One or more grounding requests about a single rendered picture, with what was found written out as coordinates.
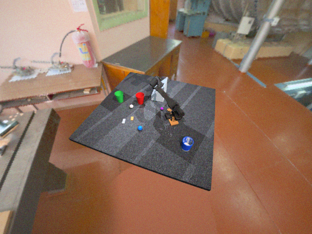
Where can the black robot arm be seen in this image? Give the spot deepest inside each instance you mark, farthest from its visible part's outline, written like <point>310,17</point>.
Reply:
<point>173,104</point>

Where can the red tapered cup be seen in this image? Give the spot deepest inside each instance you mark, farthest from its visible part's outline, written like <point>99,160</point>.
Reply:
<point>140,97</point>

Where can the green plastic cup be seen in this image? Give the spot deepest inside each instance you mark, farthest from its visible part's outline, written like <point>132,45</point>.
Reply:
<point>119,96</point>

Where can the blue cup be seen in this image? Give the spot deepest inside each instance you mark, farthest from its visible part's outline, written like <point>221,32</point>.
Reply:
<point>186,143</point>

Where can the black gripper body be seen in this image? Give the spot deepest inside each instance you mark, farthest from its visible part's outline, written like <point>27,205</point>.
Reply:
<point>168,116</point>

